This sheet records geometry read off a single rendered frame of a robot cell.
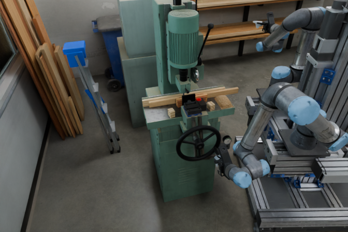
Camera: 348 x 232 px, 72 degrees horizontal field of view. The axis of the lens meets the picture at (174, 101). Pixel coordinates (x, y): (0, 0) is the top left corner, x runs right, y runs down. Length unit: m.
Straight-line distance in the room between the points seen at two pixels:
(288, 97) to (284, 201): 1.16
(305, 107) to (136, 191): 1.66
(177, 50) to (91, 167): 1.59
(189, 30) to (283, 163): 0.98
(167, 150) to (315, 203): 1.17
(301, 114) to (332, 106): 0.68
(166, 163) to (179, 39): 0.91
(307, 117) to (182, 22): 0.77
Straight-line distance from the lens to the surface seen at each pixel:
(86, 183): 2.48
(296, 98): 1.09
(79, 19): 3.78
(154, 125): 1.55
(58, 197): 2.49
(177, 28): 1.38
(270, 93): 1.17
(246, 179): 1.25
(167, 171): 1.89
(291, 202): 2.13
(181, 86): 1.57
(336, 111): 1.80
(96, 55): 3.96
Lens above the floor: 1.88
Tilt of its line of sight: 35 degrees down
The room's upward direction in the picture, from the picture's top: 2 degrees counter-clockwise
